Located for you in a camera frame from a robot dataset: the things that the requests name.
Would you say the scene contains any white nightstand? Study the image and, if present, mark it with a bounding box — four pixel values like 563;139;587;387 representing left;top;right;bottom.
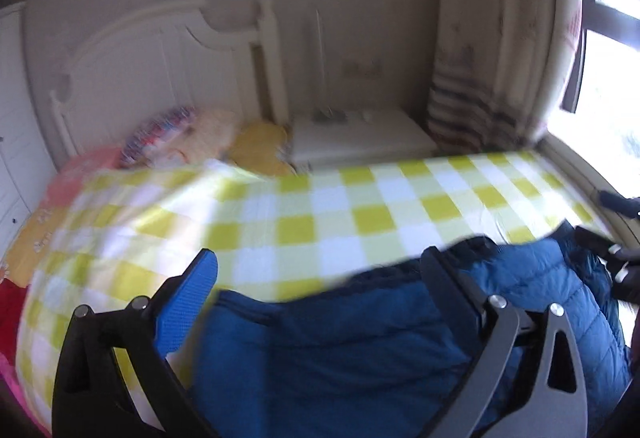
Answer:
290;108;442;174

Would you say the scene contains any white wooden headboard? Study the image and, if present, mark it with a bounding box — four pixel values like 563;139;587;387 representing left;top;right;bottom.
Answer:
49;0;290;160

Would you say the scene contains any cream pillow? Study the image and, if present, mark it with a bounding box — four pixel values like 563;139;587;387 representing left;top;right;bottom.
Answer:
170;108;242;167

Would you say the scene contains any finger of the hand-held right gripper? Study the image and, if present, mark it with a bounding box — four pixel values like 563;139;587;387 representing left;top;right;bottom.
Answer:
599;190;640;220
574;225;640;305

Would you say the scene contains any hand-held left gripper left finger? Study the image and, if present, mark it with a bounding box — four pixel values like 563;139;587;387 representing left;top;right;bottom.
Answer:
51;248;221;438

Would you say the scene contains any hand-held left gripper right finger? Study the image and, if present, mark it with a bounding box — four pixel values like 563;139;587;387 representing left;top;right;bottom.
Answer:
420;246;587;438

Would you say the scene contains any yellow pillow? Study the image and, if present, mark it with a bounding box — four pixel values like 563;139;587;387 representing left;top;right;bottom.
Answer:
230;120;297;177

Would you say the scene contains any printed striped curtain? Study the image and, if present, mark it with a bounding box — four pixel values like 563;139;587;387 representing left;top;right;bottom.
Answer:
425;0;587;155

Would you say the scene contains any white wardrobe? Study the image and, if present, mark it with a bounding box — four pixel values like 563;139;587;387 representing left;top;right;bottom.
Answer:
0;2;57;265

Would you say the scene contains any yellow white checked quilt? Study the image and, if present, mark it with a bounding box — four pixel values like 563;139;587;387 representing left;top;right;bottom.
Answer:
15;150;614;430

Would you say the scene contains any pink orange floral bedsheet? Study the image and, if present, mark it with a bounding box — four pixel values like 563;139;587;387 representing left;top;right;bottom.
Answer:
0;145;122;290

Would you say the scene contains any pink cloth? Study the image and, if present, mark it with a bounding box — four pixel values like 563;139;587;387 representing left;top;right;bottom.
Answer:
0;352;52;438

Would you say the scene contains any red cloth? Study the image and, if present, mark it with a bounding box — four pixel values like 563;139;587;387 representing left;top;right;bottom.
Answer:
0;277;32;360

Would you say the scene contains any colourful patterned pillow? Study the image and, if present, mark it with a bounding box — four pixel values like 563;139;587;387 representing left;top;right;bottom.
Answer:
120;105;199;167

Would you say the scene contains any blue quilted zip jacket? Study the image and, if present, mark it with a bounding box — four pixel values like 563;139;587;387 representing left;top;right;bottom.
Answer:
192;220;634;438

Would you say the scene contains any dark framed window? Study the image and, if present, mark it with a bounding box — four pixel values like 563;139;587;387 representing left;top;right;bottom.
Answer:
560;0;640;140

